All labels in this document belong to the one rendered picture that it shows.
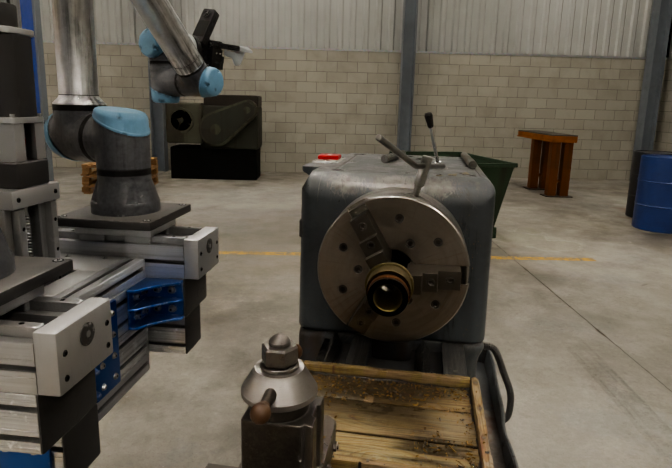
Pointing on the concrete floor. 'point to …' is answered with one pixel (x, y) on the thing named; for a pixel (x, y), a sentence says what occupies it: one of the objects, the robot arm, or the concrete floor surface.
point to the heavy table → (550, 179)
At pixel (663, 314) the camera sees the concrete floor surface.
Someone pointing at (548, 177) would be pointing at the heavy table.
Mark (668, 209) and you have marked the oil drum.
